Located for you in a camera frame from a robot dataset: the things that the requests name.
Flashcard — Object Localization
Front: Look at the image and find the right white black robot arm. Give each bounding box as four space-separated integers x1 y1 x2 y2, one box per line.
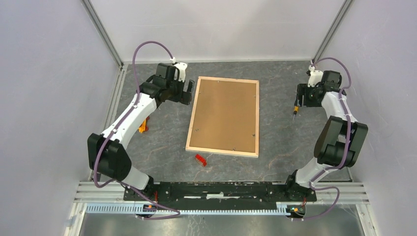
284 68 368 201

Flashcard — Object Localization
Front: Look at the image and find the red toy brick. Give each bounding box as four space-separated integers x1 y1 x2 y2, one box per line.
195 154 207 167

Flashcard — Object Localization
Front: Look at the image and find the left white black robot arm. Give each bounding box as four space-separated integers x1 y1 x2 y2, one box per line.
87 62 194 201

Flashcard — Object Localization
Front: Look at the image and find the aluminium rail frame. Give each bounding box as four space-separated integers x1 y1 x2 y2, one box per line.
65 181 379 236

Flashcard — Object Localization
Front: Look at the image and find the orange blue toy block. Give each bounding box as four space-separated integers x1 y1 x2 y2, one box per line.
138 117 149 133

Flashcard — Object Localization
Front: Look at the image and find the orange handle screwdriver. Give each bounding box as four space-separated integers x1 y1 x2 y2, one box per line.
292 105 299 121

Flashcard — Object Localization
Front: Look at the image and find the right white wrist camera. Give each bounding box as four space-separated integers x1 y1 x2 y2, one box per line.
306 65 323 87

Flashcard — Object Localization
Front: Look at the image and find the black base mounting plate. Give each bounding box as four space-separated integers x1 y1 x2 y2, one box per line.
123 181 317 211

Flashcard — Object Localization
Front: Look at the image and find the slotted cable duct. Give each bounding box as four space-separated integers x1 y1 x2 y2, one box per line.
86 203 290 216

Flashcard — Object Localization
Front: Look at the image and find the white wooden picture frame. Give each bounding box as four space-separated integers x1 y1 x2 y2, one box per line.
185 76 260 158

